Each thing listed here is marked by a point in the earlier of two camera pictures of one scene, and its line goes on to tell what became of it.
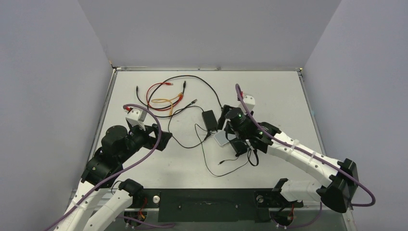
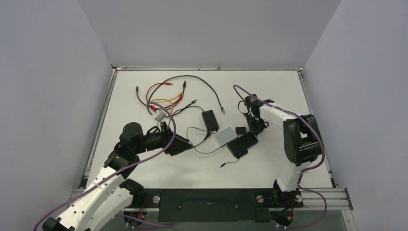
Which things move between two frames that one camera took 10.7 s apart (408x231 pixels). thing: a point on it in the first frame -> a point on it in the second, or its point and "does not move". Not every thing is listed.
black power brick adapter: (210, 120) does not move
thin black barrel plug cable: (248, 159) -> (237, 157)
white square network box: (221, 137) does not move
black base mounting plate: (214, 205) does not move
